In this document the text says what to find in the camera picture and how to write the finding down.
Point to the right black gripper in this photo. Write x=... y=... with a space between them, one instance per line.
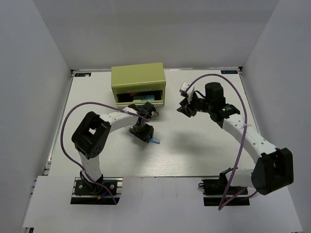
x=188 y=108

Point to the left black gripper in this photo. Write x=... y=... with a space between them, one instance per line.
x=148 y=131

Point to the blue highlighter pen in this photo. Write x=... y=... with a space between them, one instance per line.
x=153 y=140

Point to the blue capped highlighter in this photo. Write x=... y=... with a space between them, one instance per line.
x=148 y=97

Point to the drawer of chest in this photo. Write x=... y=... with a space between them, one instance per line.
x=156 y=97

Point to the green metal drawer chest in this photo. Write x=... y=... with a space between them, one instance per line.
x=138 y=78

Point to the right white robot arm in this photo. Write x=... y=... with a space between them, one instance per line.
x=273 y=166

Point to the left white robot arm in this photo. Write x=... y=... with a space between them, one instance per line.
x=91 y=135

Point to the right blue corner label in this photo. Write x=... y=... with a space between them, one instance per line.
x=229 y=71

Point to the blue corner label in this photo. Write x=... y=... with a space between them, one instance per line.
x=229 y=71
x=87 y=74

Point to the left blue corner label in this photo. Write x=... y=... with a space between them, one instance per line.
x=87 y=74

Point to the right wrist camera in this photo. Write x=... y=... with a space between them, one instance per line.
x=187 y=91

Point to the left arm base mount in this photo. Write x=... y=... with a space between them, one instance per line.
x=85 y=194

